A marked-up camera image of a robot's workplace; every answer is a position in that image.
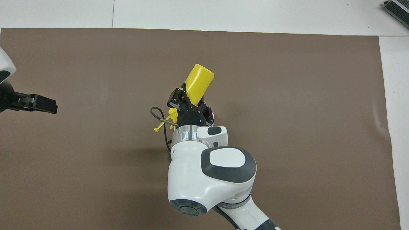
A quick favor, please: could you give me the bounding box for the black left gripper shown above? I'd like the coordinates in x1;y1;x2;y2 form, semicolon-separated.
0;80;58;114

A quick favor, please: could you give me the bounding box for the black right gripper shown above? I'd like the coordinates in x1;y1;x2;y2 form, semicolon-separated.
167;84;215;127

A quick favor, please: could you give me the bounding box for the yellow squeeze bottle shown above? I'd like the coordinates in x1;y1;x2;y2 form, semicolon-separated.
154;64;215;132

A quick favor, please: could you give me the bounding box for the brown paper table mat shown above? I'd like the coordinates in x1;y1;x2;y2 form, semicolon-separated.
0;28;401;230

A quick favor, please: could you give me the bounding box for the grey finned metal box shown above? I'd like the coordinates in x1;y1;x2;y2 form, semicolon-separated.
383;0;409;31

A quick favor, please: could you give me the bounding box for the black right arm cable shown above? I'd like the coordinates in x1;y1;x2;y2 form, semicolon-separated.
150;106;178;152

